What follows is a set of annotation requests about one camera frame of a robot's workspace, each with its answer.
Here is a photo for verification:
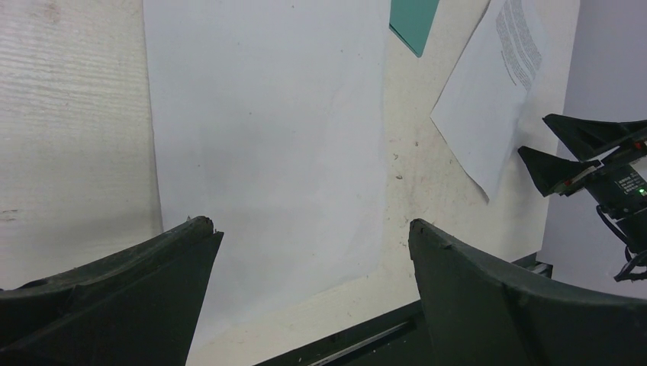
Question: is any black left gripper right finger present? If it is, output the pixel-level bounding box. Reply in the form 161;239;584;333
408;219;646;365

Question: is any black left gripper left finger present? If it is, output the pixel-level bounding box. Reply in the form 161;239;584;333
1;217;224;365

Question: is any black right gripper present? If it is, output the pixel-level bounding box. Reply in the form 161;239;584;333
517;114;646;253

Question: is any white paper sheet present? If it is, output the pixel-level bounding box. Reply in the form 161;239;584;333
143;1;391;349
430;0;549;200

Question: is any teal plastic folder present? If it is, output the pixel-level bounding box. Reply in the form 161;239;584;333
389;0;439;58

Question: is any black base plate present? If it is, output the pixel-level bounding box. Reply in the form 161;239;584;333
260;300;441;365

